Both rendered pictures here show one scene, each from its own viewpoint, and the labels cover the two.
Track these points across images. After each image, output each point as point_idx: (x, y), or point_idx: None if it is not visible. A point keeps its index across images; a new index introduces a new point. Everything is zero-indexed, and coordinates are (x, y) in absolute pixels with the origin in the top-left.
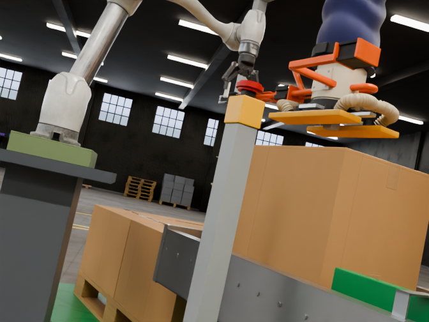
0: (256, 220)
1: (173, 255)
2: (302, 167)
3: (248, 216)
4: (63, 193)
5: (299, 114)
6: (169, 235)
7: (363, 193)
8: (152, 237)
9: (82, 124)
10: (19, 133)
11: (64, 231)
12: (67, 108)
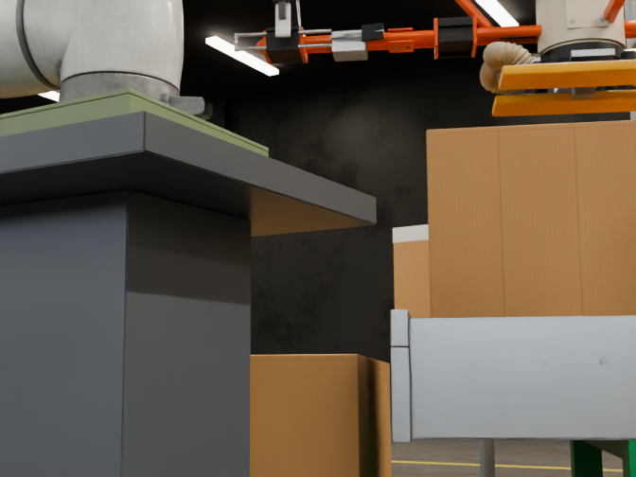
0: (585, 261)
1: (465, 367)
2: None
3: (556, 260)
4: (236, 271)
5: (591, 66)
6: (426, 330)
7: None
8: None
9: None
10: (146, 100)
11: (249, 374)
12: (179, 34)
